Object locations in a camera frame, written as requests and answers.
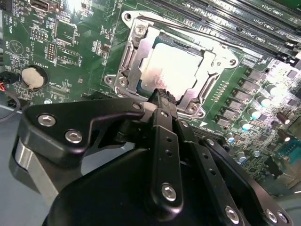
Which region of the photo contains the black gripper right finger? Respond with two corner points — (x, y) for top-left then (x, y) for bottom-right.
(162, 89), (293, 226)

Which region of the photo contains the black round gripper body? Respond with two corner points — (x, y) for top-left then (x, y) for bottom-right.
(41, 147), (225, 226)

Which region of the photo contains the metal socket cover frame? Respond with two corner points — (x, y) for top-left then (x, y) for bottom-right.
(117, 20), (238, 111)

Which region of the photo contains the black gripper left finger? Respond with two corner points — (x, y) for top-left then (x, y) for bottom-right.
(8, 88), (185, 221)

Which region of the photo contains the silver square CPU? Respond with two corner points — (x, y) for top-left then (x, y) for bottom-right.
(138, 35), (207, 102)

